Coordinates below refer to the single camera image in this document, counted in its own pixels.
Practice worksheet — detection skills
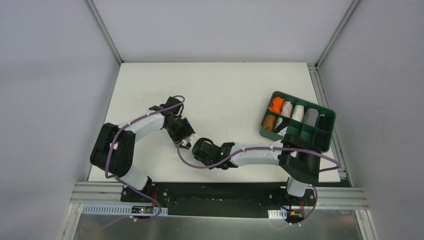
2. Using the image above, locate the grey striped rolled underwear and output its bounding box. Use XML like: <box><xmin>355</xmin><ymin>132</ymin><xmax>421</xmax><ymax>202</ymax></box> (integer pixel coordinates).
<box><xmin>304</xmin><ymin>108</ymin><xmax>320</xmax><ymax>127</ymax></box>

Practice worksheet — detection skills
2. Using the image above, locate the white black rolled underwear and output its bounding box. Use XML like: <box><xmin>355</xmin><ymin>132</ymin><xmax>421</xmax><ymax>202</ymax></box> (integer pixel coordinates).
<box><xmin>273</xmin><ymin>117</ymin><xmax>291</xmax><ymax>137</ymax></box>

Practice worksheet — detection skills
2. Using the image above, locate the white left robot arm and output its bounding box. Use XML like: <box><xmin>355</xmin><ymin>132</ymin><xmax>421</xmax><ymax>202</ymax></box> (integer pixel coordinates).
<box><xmin>89</xmin><ymin>95</ymin><xmax>195</xmax><ymax>203</ymax></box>

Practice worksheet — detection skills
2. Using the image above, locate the brown rolled underwear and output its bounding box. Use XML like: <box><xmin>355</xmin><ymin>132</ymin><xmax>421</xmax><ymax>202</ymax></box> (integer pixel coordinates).
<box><xmin>262</xmin><ymin>114</ymin><xmax>277</xmax><ymax>132</ymax></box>

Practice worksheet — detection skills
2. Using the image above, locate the pink rolled underwear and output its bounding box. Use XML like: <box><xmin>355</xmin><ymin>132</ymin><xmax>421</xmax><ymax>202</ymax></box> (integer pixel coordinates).
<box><xmin>280</xmin><ymin>101</ymin><xmax>293</xmax><ymax>118</ymax></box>

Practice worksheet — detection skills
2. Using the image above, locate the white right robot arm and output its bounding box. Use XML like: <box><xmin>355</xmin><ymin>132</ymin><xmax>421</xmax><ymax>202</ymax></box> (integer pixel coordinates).
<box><xmin>182</xmin><ymin>134</ymin><xmax>321</xmax><ymax>205</ymax></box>

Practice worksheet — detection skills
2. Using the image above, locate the green compartment tray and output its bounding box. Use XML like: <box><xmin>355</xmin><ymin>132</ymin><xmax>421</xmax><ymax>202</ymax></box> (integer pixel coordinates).
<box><xmin>259</xmin><ymin>91</ymin><xmax>337</xmax><ymax>153</ymax></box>

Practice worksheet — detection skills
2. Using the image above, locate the orange rolled underwear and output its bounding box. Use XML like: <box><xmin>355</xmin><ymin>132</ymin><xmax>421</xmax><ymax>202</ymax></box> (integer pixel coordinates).
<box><xmin>268</xmin><ymin>96</ymin><xmax>285</xmax><ymax>114</ymax></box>

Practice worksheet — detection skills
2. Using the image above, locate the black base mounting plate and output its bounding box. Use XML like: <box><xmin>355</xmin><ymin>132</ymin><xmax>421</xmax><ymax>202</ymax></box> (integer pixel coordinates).
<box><xmin>119</xmin><ymin>181</ymin><xmax>317</xmax><ymax>220</ymax></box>

